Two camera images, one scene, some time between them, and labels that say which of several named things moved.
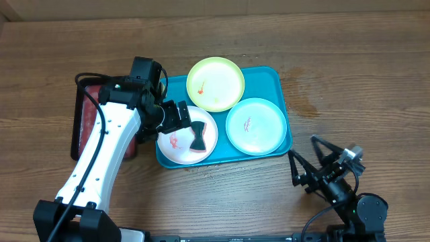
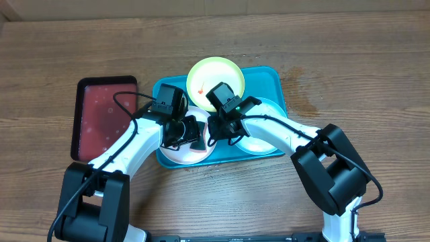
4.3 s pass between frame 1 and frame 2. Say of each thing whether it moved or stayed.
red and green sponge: stayed
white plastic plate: stayed
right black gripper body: moved
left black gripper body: moved
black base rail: stayed
